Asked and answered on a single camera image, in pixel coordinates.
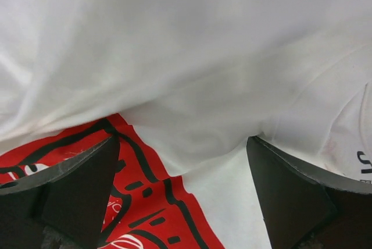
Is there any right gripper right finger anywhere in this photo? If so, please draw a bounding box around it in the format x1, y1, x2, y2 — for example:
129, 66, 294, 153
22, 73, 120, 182
246, 137, 371, 248

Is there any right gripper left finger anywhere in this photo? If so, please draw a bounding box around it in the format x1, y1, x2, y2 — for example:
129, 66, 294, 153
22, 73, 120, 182
1, 137, 120, 248

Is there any white Coca-Cola t-shirt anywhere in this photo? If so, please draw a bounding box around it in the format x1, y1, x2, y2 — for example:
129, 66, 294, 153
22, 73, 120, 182
1, 0, 371, 248

